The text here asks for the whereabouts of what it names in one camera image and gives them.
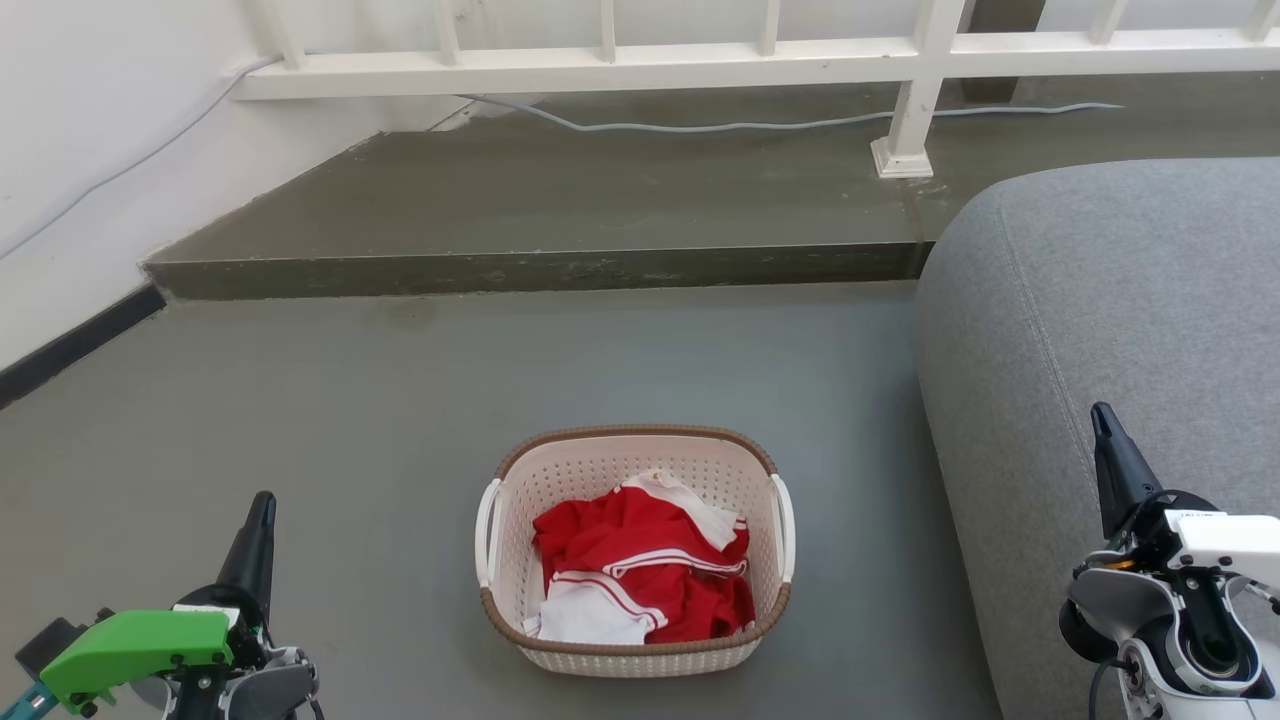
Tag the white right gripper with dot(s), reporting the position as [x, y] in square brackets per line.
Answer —
[1228, 545]

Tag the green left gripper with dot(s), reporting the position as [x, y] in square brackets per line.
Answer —
[135, 645]

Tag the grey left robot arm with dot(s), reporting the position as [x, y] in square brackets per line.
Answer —
[265, 690]

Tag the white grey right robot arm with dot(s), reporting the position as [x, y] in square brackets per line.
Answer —
[1138, 610]

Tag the cream laundry basket brown rim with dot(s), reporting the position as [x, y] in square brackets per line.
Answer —
[560, 475]

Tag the grey fabric sofa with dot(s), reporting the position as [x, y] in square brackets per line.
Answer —
[1120, 330]

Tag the black baseboard strip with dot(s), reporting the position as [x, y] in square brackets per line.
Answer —
[75, 345]

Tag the raised concrete step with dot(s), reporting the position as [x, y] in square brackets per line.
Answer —
[560, 210]

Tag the white railing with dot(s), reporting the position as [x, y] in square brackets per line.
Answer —
[640, 65]

